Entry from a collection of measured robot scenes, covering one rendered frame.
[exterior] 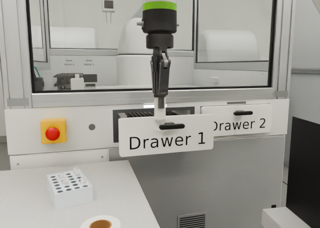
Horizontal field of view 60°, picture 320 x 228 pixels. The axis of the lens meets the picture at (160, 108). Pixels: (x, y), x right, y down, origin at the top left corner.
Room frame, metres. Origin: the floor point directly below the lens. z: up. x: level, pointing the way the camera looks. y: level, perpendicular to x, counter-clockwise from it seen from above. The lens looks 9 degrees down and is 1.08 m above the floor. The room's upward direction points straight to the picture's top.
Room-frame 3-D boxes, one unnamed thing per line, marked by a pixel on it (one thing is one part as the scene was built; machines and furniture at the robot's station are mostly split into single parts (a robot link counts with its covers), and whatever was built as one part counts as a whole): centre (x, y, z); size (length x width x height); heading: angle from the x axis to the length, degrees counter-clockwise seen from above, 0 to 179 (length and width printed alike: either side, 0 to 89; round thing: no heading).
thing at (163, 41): (0.77, 0.00, 1.11); 0.08 x 0.07 x 0.09; 15
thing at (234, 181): (1.42, 0.10, 0.40); 1.03 x 0.95 x 0.80; 105
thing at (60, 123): (0.84, 0.33, 0.88); 0.07 x 0.05 x 0.07; 105
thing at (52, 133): (0.81, 0.32, 0.88); 0.04 x 0.03 x 0.04; 105
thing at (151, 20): (0.77, 0.00, 1.19); 0.12 x 0.09 x 0.06; 105
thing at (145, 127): (0.80, -0.02, 0.87); 0.29 x 0.02 x 0.11; 105
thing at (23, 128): (1.42, 0.10, 0.87); 1.02 x 0.95 x 0.14; 105
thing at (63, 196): (0.64, 0.22, 0.78); 0.12 x 0.08 x 0.04; 30
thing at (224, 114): (1.02, -0.29, 0.87); 0.29 x 0.02 x 0.11; 105
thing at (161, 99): (0.75, -0.01, 0.98); 0.03 x 0.01 x 0.05; 15
